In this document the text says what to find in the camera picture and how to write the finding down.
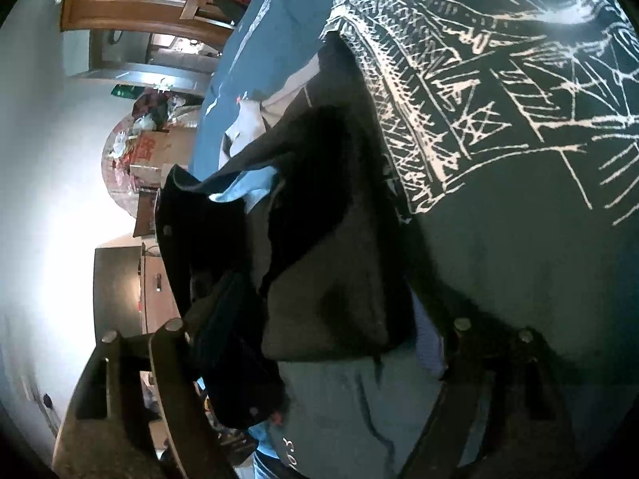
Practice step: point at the green crate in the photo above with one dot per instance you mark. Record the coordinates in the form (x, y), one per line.
(125, 92)

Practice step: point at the brown wooden wardrobe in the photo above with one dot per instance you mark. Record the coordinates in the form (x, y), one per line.
(125, 5)

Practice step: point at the white plastic bag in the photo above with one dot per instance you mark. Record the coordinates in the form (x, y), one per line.
(145, 120)

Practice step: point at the dark wooden chair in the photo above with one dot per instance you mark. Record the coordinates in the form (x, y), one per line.
(146, 214)

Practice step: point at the black television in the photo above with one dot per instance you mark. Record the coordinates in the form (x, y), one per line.
(117, 289)

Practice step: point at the brown wooden dresser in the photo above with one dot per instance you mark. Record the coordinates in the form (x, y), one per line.
(157, 299)

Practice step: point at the blue printed blanket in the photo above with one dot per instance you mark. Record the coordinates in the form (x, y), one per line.
(499, 259)

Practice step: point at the cardboard box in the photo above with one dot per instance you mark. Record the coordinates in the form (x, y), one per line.
(159, 147)

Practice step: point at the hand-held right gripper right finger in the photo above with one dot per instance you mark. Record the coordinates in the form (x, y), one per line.
(430, 344)

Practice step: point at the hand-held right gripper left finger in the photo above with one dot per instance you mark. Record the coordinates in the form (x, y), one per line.
(227, 319)

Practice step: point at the dark navy and grey garment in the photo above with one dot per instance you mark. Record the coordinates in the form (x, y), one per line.
(324, 284)

